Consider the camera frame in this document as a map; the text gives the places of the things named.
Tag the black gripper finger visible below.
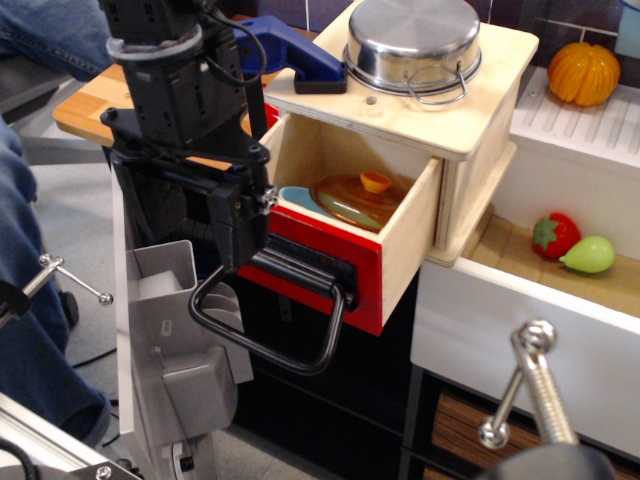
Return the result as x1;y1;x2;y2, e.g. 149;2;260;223
212;182;270;271

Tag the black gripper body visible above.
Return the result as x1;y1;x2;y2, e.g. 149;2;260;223
101;107;270;250

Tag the red-fronted wooden drawer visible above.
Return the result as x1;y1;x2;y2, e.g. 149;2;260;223
189;114;443;375

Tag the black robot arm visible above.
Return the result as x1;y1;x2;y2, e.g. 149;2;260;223
101;1;275;272

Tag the light wooden box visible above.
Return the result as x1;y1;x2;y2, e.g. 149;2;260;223
264;24;538;270

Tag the light blue plate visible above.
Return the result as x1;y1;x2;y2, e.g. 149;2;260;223
279;186;330;217

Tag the orange glass pot lid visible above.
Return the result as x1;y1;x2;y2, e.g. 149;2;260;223
310;171;406;233

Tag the blue plastic clamp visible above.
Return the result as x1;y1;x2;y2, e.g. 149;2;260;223
234;16;347;94

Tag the wooden table board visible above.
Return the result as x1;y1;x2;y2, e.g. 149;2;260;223
52;13;321;149

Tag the metal clamp screw left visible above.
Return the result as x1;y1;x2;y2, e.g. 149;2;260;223
0;253;114;331

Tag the metal clamp screw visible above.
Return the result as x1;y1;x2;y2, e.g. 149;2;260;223
478;318;579;450
0;253;114;331

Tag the grey metal stand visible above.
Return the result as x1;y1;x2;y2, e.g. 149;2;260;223
111;179;253;479

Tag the person's blue jeans leg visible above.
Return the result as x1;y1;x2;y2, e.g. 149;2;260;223
1;1;112;447

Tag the stainless steel pot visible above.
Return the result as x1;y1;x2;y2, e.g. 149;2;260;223
343;0;482;106

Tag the red toy strawberry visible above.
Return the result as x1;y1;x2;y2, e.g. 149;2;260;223
532;212;582;259

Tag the metal clamp screw right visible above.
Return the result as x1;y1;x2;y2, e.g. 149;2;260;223
478;318;579;450

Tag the white toy sink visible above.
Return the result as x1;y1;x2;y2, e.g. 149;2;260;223
411;69;639;458

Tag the green toy pear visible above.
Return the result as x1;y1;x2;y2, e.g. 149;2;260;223
560;236;616;274

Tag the orange plastic pumpkin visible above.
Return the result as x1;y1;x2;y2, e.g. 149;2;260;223
547;42;621;107

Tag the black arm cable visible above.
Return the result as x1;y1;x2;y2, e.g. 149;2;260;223
197;0;268;87

